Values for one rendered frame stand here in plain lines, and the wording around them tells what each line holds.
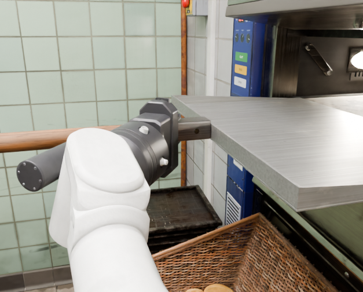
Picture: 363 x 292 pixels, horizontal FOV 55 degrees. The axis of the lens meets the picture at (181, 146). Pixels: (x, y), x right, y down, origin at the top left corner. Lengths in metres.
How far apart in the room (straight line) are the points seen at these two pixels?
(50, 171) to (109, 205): 0.11
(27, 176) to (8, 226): 1.68
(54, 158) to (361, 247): 0.58
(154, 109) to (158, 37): 1.30
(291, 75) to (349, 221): 0.43
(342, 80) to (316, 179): 0.69
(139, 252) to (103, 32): 1.55
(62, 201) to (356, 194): 0.31
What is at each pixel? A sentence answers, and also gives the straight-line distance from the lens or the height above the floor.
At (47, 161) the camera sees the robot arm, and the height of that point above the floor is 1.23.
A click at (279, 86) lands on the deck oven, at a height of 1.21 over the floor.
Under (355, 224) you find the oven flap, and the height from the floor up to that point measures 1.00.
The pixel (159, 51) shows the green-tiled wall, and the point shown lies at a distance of 1.81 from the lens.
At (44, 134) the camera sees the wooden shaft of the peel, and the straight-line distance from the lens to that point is 0.57.
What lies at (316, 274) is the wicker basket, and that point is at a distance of 0.87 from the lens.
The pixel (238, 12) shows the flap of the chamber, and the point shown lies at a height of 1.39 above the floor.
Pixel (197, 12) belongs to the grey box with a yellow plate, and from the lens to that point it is 1.49.
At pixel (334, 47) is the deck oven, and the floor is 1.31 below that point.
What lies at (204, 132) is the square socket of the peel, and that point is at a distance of 0.59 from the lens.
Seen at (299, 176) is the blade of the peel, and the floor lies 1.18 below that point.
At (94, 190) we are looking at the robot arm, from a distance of 0.30.
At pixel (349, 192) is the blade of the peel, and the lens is 0.42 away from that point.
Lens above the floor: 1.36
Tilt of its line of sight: 18 degrees down
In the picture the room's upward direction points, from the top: straight up
